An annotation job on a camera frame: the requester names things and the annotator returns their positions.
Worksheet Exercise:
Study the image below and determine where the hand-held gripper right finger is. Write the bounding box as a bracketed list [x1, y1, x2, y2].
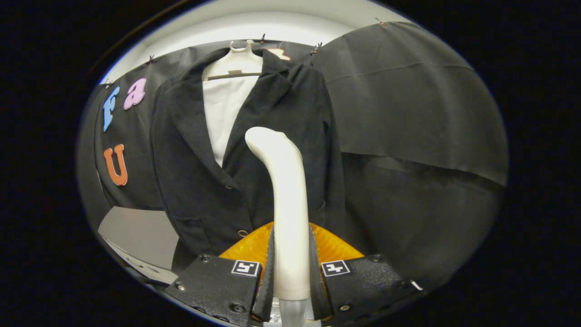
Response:
[309, 222, 420, 327]

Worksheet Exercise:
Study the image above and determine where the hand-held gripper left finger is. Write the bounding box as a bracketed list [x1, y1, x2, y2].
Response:
[164, 222, 276, 327]

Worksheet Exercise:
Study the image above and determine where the white garment steamer head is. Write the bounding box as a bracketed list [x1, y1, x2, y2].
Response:
[245, 126, 312, 302]

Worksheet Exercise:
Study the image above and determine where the black jacket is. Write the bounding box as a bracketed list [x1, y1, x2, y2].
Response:
[150, 47, 360, 260]

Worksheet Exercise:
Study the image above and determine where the grey cabinet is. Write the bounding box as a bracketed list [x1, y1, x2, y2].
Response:
[97, 205, 182, 287]

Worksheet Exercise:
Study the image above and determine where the black backdrop cloth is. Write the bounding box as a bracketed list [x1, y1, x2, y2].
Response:
[76, 20, 510, 291]

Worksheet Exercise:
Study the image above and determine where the white plastic hanger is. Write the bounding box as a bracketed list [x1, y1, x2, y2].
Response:
[202, 40, 264, 82]

